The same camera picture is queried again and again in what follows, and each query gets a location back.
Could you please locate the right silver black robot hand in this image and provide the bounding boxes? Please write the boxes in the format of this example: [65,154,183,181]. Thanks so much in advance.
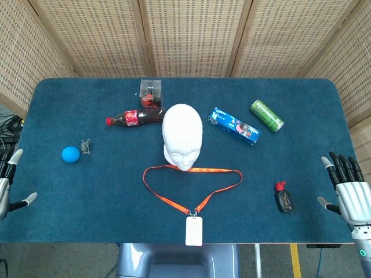
[317,151,371,229]

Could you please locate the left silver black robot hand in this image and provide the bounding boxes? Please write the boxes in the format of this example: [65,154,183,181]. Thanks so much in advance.
[0,148,38,221]

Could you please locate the orange lanyard strap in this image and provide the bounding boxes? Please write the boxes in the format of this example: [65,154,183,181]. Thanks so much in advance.
[142,164,243,217]

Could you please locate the white badge card holder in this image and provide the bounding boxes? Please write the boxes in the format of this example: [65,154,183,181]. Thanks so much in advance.
[185,215,203,247]

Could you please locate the black box under table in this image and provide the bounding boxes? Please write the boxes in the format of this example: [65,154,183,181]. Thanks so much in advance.
[306,243,342,249]

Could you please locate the small black bottle red cap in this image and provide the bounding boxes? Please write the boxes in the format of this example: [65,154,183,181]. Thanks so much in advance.
[274,181,295,214]

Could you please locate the blue ball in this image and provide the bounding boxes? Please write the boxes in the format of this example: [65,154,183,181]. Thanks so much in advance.
[61,146,81,164]

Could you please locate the dark blue carpet mat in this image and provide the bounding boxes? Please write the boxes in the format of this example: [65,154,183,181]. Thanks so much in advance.
[0,77,359,244]

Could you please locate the small metal clip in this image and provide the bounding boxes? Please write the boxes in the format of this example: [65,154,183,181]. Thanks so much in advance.
[80,138,93,156]

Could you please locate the white table leg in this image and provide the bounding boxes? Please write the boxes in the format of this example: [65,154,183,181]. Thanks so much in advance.
[254,243,263,278]

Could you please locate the green drink can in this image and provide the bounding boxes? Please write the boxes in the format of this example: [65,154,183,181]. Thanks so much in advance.
[250,99,285,133]

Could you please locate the blue toothpaste box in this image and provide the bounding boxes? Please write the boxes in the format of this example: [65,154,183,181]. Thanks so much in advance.
[207,107,261,147]

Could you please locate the cola bottle red cap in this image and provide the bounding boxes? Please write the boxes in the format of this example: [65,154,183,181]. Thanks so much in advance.
[105,107,166,128]

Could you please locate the clear plastic box red contents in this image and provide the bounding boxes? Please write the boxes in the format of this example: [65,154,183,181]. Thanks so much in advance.
[139,79,165,109]

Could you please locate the grey-blue robot torso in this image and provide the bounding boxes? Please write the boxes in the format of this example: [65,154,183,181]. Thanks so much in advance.
[115,243,241,278]

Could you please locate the white foam mannequin head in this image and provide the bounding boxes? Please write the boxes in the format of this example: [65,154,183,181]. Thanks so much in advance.
[161,103,203,171]

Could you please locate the woven bamboo folding screen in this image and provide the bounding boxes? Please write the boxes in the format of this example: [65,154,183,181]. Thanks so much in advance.
[0,0,371,174]

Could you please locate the bundle of floor cables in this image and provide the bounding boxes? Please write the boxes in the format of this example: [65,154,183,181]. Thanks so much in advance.
[0,114,26,163]

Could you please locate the thin blue cable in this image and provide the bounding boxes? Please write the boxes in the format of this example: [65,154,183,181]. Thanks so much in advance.
[317,247,324,278]

